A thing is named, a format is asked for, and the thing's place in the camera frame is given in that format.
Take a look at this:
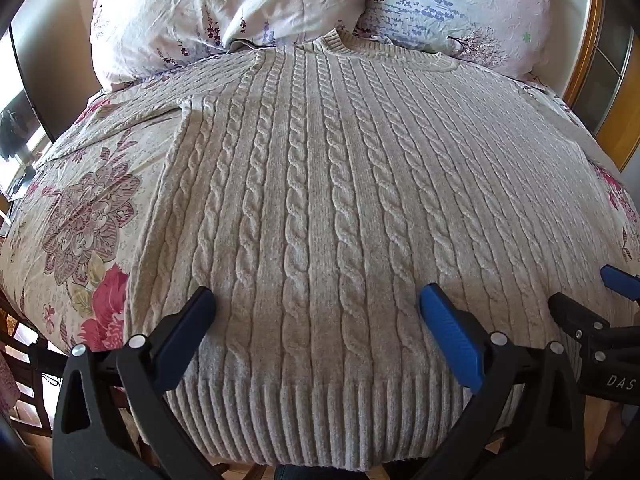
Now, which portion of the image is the wooden framed glass door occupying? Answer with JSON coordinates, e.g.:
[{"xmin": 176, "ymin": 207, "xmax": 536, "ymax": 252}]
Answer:
[{"xmin": 562, "ymin": 0, "xmax": 640, "ymax": 171}]

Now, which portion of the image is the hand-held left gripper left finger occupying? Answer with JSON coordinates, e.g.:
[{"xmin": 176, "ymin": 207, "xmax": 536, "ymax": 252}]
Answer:
[{"xmin": 51, "ymin": 286, "xmax": 223, "ymax": 480}]

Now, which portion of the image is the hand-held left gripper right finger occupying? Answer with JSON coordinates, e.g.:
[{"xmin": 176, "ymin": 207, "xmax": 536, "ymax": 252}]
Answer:
[{"xmin": 417, "ymin": 282, "xmax": 586, "ymax": 480}]

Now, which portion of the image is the white headboard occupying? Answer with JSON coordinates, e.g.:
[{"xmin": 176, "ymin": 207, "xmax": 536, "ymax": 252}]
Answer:
[{"xmin": 520, "ymin": 0, "xmax": 595, "ymax": 103}]

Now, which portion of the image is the floral bedsheet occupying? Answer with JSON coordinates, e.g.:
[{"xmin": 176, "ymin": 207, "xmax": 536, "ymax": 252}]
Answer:
[{"xmin": 0, "ymin": 72, "xmax": 640, "ymax": 358}]

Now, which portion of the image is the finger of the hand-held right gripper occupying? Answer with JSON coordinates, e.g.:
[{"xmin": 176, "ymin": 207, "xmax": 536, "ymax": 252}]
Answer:
[
  {"xmin": 600, "ymin": 265, "xmax": 640, "ymax": 304},
  {"xmin": 547, "ymin": 292, "xmax": 623, "ymax": 358}
]

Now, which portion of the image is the pink floral pillow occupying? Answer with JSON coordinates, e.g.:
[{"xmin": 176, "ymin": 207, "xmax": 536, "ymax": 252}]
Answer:
[{"xmin": 85, "ymin": 0, "xmax": 369, "ymax": 92}]

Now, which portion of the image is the beige cable knit sweater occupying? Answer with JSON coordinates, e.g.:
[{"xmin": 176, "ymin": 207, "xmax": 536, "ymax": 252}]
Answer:
[{"xmin": 37, "ymin": 29, "xmax": 640, "ymax": 473}]

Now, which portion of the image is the lavender print pillow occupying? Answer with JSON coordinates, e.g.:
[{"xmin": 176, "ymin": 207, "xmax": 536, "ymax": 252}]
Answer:
[{"xmin": 357, "ymin": 0, "xmax": 571, "ymax": 83}]

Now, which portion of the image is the dark wooden chair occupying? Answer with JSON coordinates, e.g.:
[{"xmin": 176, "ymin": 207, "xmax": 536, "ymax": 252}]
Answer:
[{"xmin": 0, "ymin": 290, "xmax": 68, "ymax": 441}]

